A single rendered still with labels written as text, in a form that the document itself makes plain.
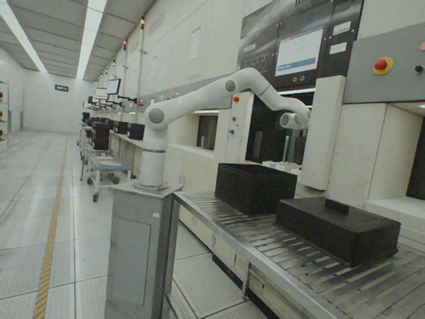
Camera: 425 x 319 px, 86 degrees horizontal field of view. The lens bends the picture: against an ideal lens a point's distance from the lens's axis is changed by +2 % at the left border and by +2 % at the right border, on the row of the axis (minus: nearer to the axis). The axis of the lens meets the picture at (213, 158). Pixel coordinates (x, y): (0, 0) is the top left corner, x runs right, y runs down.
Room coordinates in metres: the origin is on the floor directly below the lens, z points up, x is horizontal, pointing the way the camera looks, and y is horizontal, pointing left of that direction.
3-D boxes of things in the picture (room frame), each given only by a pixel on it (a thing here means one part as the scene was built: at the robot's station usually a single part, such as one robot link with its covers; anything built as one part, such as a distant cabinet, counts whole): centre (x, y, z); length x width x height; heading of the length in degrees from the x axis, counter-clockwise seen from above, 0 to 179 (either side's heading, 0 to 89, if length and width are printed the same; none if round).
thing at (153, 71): (3.86, 0.94, 1.50); 1.52 x 0.99 x 3.00; 33
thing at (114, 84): (4.13, 1.74, 1.59); 0.50 x 0.41 x 0.36; 123
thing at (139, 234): (1.18, 0.31, 0.38); 0.28 x 0.28 x 0.76; 78
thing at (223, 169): (1.08, -0.21, 0.85); 0.28 x 0.28 x 0.17; 31
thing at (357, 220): (0.78, -0.45, 0.83); 0.29 x 0.29 x 0.13; 31
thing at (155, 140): (1.21, 0.32, 1.07); 0.19 x 0.12 x 0.24; 13
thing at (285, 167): (1.71, -0.52, 0.89); 0.22 x 0.21 x 0.04; 123
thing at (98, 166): (3.33, 1.53, 0.24); 0.97 x 0.52 x 0.48; 35
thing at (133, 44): (5.12, 1.75, 1.50); 1.52 x 0.99 x 3.00; 33
